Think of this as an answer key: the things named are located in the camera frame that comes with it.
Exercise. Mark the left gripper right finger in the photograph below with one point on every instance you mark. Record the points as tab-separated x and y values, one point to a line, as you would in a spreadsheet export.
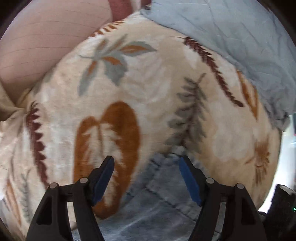
203	190

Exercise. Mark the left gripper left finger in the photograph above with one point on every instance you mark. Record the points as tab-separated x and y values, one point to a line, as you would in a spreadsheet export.
88	191

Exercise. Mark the grey-blue denim pants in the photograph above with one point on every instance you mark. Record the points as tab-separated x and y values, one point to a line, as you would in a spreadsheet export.
158	205

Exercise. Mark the leaf-print fleece blanket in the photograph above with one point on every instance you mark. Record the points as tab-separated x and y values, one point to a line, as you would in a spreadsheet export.
132	90

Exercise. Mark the white sprig-print pillow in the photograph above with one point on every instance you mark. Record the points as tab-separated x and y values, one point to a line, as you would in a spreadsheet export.
7	107

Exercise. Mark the light blue quilt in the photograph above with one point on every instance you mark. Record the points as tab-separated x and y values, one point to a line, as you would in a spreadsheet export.
248	36

